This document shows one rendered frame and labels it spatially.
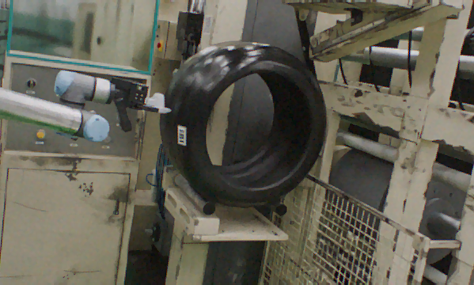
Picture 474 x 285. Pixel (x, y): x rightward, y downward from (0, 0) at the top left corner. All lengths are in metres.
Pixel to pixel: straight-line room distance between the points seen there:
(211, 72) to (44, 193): 0.94
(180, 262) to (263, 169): 0.52
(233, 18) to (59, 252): 1.20
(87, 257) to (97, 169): 0.39
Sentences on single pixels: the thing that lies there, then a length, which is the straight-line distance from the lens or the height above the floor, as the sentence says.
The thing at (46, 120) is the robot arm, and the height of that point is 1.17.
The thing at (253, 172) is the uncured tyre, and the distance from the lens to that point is 2.09.
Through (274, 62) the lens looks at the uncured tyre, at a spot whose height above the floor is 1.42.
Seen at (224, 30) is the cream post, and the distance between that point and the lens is 2.07.
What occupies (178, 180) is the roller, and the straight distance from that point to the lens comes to 2.04.
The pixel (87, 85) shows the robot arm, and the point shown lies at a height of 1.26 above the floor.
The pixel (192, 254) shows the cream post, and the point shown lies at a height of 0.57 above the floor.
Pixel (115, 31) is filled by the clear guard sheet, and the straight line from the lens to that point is 2.22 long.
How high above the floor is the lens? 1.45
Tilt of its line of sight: 10 degrees down
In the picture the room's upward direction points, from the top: 9 degrees clockwise
